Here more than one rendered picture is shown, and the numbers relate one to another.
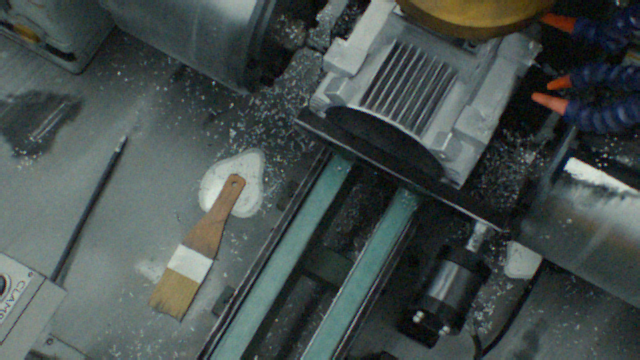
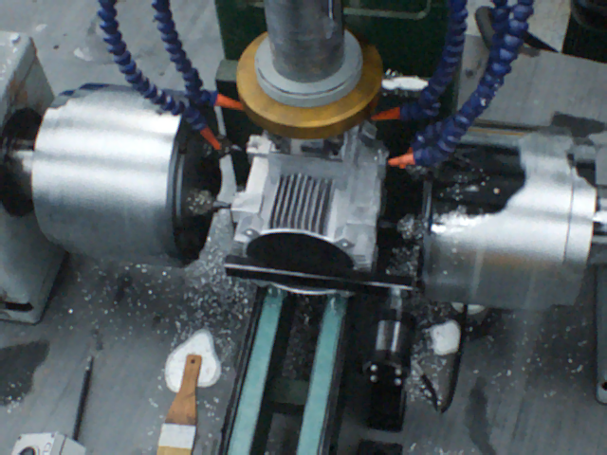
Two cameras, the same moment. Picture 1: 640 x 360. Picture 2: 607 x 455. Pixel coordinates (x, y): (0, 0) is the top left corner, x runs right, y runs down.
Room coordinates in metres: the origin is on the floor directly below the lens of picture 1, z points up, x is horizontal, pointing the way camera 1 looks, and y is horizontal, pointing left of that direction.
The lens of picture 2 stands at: (-0.30, 0.06, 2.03)
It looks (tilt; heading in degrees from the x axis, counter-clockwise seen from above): 56 degrees down; 348
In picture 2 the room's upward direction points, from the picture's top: 6 degrees counter-clockwise
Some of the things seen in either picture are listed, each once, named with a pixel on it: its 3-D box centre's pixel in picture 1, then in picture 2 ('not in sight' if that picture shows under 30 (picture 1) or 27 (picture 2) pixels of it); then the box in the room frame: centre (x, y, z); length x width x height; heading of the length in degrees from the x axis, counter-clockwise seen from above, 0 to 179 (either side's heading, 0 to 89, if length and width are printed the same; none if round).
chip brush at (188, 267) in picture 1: (201, 243); (181, 417); (0.27, 0.15, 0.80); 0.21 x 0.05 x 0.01; 155
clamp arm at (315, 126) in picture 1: (397, 173); (318, 277); (0.30, -0.08, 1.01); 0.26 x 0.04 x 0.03; 62
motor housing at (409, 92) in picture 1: (425, 74); (312, 204); (0.42, -0.11, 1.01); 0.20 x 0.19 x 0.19; 152
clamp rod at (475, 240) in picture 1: (468, 255); (395, 316); (0.21, -0.16, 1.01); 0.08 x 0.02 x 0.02; 152
